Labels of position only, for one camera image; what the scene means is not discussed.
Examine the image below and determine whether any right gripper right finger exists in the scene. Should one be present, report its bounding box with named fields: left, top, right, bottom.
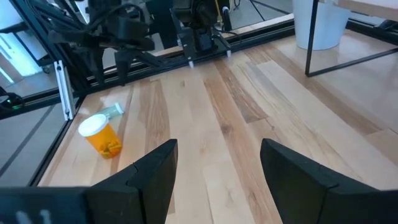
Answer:
left=260, top=138, right=358, bottom=224

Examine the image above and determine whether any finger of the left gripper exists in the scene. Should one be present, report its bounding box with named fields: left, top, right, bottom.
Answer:
left=114, top=51, right=136, bottom=85
left=88, top=48, right=105, bottom=86

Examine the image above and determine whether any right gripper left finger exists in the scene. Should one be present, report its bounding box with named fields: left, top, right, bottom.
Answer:
left=85, top=139, right=178, bottom=224

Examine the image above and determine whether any teal medicine bottle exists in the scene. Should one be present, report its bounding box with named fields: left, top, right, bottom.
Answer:
left=98, top=102, right=124, bottom=121

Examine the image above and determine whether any short wide orange medicine bottle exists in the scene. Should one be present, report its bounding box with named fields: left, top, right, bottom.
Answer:
left=77, top=113, right=123, bottom=159

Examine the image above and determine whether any black device green light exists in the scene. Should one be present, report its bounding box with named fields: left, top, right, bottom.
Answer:
left=0, top=86, right=25, bottom=118

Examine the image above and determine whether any white plant pot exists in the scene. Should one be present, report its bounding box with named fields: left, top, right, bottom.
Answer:
left=292, top=0, right=352, bottom=51

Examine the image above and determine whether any black aluminium table frame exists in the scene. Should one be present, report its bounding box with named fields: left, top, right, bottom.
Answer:
left=0, top=0, right=398, bottom=187

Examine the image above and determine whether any wooden shelf black metal frame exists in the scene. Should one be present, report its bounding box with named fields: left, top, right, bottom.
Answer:
left=304, top=0, right=398, bottom=78

